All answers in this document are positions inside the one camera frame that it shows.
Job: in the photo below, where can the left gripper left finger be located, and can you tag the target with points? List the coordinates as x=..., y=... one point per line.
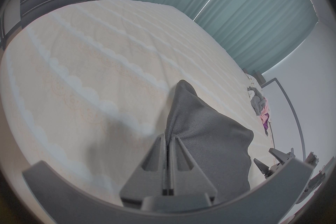
x=152, y=183

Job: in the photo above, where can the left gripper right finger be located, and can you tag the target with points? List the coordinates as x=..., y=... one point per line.
x=187, y=183

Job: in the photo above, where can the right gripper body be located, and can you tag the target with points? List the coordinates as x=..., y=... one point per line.
x=291, y=154

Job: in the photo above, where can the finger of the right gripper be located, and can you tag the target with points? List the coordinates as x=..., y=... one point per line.
x=280, y=156
x=263, y=169

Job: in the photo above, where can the black T-shirt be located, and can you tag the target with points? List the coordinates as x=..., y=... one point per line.
x=215, y=144

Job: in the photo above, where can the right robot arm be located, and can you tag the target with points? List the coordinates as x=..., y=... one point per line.
x=313, y=183

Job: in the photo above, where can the bed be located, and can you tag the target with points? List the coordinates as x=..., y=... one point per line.
x=105, y=60

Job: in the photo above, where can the purple garment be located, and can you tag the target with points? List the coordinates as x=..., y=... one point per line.
x=266, y=124

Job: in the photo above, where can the pink garment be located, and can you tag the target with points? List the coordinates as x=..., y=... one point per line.
x=265, y=112

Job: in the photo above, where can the grey garment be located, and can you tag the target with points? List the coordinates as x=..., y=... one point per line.
x=257, y=103

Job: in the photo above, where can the white printed pillow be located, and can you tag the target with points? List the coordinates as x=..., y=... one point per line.
x=253, y=82

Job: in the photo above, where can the grey bedside table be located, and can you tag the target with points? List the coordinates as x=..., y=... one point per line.
x=256, y=76

